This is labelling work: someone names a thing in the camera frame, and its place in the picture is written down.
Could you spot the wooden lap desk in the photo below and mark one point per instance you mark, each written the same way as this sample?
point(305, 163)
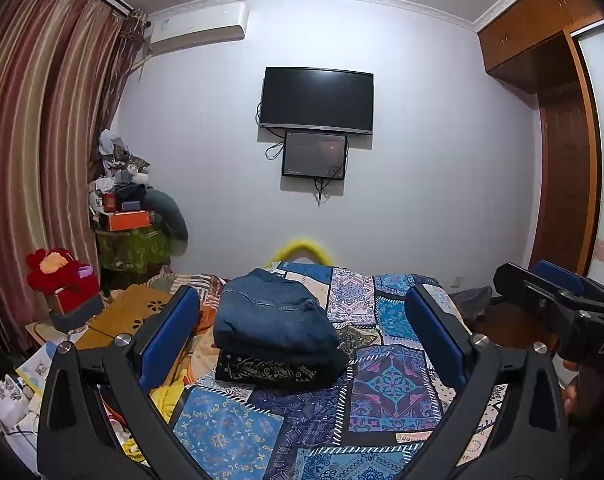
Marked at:
point(121, 310)

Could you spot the red plush toy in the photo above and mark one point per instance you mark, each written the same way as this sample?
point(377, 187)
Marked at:
point(74, 272)

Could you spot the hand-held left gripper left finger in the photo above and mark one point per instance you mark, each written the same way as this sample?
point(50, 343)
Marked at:
point(166, 340)

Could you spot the small black wall monitor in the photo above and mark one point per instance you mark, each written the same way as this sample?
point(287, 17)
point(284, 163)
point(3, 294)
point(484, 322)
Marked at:
point(314, 155)

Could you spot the white plastic containers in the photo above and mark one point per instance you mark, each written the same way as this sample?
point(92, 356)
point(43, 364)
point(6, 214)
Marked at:
point(6, 400)

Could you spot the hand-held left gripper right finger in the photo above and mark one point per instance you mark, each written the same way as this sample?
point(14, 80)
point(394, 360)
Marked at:
point(434, 340)

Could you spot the grey bag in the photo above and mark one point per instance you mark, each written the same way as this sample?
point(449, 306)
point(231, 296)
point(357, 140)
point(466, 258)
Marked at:
point(474, 300)

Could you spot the grey box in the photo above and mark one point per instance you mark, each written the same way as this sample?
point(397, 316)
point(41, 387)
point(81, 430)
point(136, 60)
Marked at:
point(76, 315)

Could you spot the white blue booklet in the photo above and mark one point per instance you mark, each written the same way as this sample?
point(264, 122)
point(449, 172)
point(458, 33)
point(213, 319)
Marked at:
point(36, 365)

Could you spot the black wall television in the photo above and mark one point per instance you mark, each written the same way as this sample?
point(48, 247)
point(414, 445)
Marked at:
point(317, 100)

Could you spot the white air conditioner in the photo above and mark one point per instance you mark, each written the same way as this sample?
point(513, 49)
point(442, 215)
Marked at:
point(196, 30)

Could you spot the blue denim jeans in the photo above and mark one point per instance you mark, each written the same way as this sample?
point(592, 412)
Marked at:
point(272, 310)

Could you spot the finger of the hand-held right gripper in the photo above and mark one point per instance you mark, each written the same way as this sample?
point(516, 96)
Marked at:
point(522, 285)
point(562, 272)

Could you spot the green patterned table cloth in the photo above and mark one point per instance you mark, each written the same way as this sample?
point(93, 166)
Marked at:
point(131, 250)

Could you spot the striped brown curtain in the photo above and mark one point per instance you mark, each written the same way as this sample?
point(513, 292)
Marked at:
point(31, 135)

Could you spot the orange box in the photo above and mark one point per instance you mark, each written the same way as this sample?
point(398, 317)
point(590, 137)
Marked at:
point(126, 220)

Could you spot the pile of assorted clutter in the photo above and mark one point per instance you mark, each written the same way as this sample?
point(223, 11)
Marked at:
point(114, 170)

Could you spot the yellow hoop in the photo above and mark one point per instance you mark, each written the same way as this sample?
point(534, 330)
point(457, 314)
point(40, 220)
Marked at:
point(302, 246)

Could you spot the wooden wardrobe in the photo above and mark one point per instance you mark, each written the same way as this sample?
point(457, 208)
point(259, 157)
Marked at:
point(562, 160)

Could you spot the black patterned folded cloth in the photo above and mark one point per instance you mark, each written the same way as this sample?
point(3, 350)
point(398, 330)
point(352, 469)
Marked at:
point(272, 372)

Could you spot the blue patchwork bedspread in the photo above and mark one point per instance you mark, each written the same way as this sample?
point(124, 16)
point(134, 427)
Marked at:
point(392, 375)

